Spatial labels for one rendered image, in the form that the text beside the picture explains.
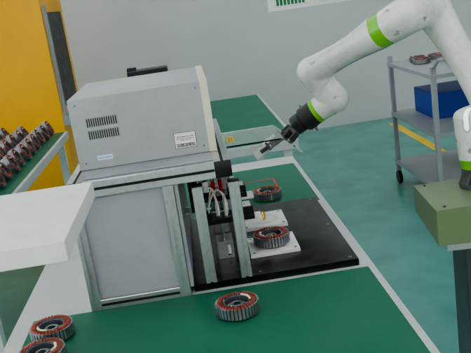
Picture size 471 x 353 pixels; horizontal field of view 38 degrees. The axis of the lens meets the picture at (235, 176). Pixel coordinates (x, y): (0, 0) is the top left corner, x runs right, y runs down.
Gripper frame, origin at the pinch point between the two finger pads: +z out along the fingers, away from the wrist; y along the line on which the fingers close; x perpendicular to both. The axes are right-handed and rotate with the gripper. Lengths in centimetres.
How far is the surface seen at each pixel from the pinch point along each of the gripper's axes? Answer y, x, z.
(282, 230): -56, -20, -10
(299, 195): 1.6, -23.1, -1.2
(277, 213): -28.5, -19.1, -1.4
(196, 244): -53, -9, 18
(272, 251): -64, -22, -7
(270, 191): -3.5, -15.0, 5.6
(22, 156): 93, 71, 157
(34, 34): 223, 154, 173
